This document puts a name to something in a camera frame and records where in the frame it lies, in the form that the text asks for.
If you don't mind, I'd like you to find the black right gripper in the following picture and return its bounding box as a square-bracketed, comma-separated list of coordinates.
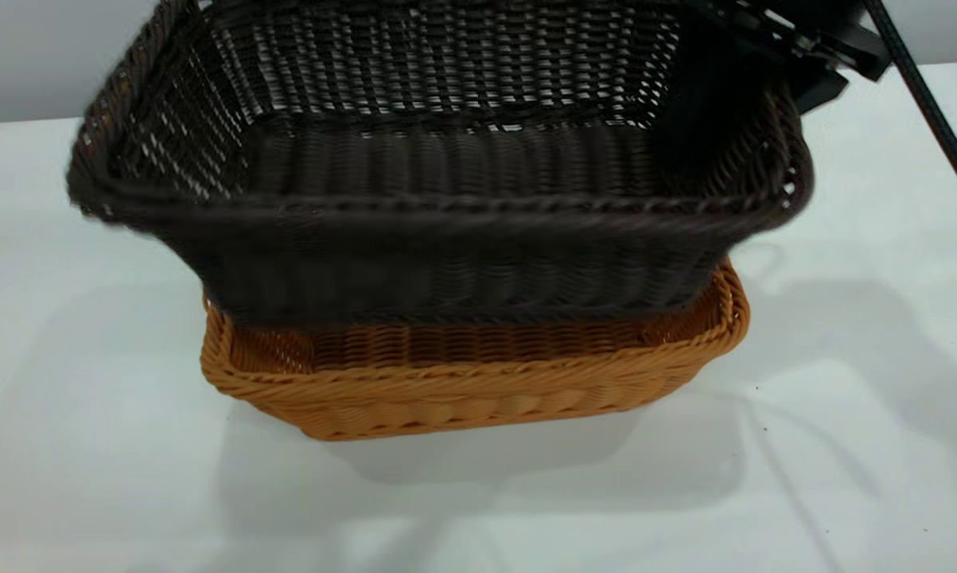
[659, 0, 893, 170]

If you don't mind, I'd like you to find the dark brown wicker basket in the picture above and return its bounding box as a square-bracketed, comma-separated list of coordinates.
[66, 0, 815, 329]

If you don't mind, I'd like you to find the light brown wicker basket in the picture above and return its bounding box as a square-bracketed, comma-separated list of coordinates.
[200, 259, 751, 442]

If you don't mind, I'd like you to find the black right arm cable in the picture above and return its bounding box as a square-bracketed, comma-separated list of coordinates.
[863, 0, 957, 226]

